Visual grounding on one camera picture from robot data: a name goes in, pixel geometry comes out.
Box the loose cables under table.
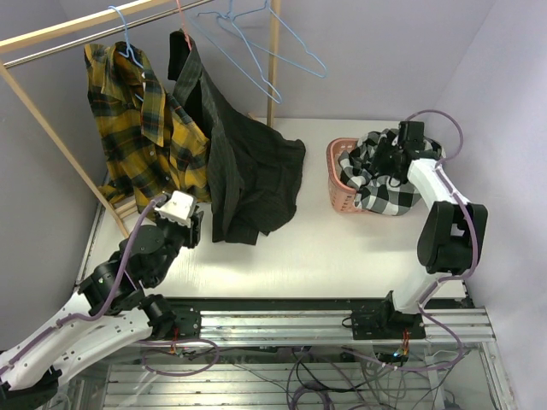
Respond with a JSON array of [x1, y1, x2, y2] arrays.
[[140, 326, 471, 410]]

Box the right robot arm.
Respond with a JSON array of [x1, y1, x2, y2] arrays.
[[371, 120, 488, 338]]

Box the yellow plaid shirt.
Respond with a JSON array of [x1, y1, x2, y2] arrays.
[[84, 42, 211, 211]]

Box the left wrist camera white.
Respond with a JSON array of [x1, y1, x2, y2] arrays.
[[155, 190, 197, 227]]

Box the wooden clothes rack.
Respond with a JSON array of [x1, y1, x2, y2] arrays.
[[0, 0, 283, 238]]

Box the metal hanging rod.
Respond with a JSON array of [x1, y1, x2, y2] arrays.
[[1, 1, 209, 76]]

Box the aluminium rail base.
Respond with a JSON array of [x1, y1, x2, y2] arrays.
[[46, 294, 497, 347]]

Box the blue hanger yellow shirt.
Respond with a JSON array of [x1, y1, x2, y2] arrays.
[[108, 5, 146, 90]]

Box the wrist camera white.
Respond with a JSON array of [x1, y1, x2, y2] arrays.
[[398, 120, 425, 145], [155, 190, 197, 227]]

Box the dark green striped shirt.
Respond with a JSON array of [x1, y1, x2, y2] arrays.
[[168, 31, 306, 245]]

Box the blue hanger checkered shirt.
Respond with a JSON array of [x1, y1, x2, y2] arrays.
[[190, 1, 283, 103]]

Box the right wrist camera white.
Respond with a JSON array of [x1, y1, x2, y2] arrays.
[[398, 120, 425, 145]]

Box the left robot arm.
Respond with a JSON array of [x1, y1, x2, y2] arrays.
[[1, 211, 203, 409]]

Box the pink hanger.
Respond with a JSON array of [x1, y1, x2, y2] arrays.
[[175, 0, 192, 51]]

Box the blue wire hanger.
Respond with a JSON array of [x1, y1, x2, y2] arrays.
[[215, 1, 328, 79]]

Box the pink plastic basket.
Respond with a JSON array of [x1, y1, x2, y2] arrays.
[[326, 138, 364, 214]]

